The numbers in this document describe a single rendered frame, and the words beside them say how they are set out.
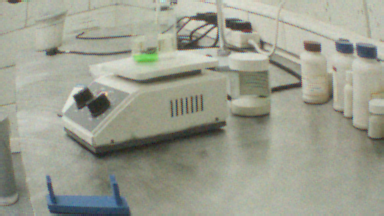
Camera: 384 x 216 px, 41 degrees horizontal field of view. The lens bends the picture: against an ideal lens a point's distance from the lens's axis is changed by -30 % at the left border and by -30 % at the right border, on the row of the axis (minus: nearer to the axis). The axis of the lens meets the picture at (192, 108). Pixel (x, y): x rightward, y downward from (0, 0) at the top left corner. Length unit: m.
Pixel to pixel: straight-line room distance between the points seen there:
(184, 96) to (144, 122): 0.06
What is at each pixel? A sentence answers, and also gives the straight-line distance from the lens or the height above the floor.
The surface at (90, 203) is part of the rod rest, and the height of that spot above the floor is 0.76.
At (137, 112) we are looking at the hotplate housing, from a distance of 0.83.
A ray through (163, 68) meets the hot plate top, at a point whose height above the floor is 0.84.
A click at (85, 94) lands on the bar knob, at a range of 0.88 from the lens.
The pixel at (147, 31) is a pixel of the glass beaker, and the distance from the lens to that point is 0.87.
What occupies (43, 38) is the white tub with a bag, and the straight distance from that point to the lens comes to 1.92.
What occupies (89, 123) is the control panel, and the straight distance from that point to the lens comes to 0.83.
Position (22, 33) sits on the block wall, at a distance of 3.30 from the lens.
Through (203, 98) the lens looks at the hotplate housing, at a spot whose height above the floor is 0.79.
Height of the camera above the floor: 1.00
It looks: 14 degrees down
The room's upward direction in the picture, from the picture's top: 3 degrees counter-clockwise
